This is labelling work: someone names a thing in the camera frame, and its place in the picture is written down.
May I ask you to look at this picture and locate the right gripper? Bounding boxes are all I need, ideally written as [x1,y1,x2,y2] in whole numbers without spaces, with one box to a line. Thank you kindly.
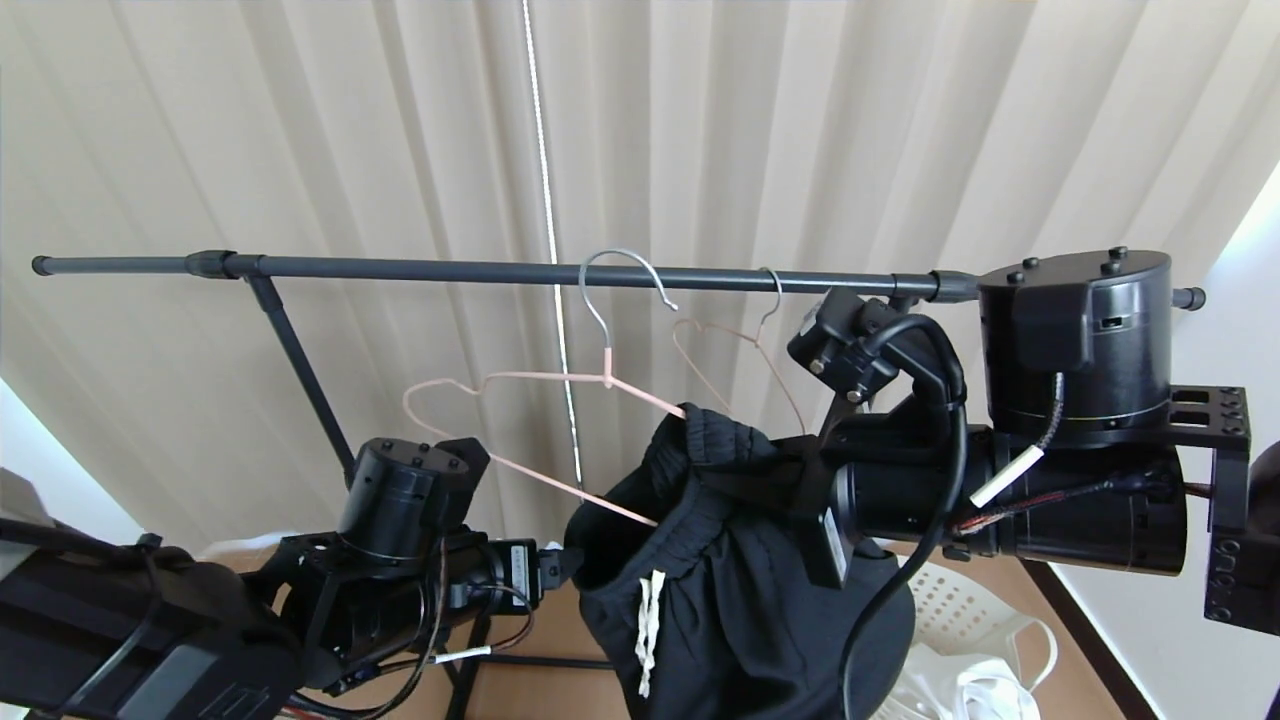
[795,405,993,591]

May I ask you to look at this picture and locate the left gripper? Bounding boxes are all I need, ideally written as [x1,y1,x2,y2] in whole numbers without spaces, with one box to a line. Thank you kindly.
[468,536,587,614]

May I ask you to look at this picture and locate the black shorts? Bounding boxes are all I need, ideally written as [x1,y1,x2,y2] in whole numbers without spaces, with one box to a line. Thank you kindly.
[563,403,916,720]

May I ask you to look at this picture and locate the pink clothes hanger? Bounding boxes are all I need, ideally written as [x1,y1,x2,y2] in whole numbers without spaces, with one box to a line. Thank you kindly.
[403,248,691,528]
[672,267,809,436]

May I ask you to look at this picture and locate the white laundry basket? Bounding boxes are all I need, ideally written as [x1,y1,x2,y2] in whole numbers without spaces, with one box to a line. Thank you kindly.
[880,560,1060,720]

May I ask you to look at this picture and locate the black clothes rack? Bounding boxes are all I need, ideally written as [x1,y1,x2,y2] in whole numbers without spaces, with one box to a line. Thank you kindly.
[30,249,1208,720]

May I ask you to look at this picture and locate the white garment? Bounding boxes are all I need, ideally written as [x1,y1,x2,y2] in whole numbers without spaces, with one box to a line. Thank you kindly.
[880,645,1041,720]

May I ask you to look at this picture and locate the beige curtain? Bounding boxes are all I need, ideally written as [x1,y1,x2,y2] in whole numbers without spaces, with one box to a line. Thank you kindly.
[0,0,1280,571]

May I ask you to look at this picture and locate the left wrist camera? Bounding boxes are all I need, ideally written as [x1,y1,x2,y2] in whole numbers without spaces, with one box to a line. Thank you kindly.
[435,437,492,501]

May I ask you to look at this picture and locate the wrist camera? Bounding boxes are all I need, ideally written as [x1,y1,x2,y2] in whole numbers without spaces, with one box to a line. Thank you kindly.
[787,288,969,441]
[435,437,492,501]

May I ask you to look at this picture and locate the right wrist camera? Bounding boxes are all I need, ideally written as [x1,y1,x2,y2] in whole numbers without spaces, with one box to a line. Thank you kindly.
[787,288,969,441]

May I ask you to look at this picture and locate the black cable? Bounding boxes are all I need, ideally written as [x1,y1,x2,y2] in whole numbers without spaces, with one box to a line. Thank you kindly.
[838,400,969,720]

